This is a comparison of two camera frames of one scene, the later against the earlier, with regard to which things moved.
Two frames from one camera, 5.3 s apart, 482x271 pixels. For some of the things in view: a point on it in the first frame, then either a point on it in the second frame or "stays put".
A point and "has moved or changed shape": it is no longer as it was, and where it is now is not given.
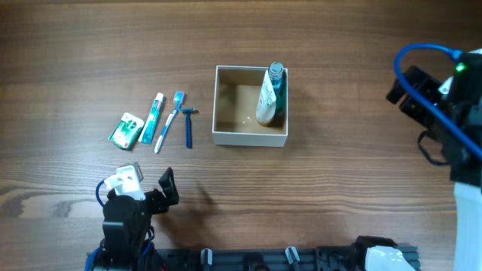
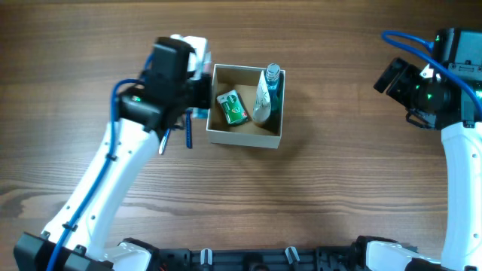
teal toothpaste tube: (148, 131) has moved or changed shape
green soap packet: (126, 130) has moved or changed shape
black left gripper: (159, 196) -> (203, 91)
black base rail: (343, 258) stays put
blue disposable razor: (188, 112) stays put
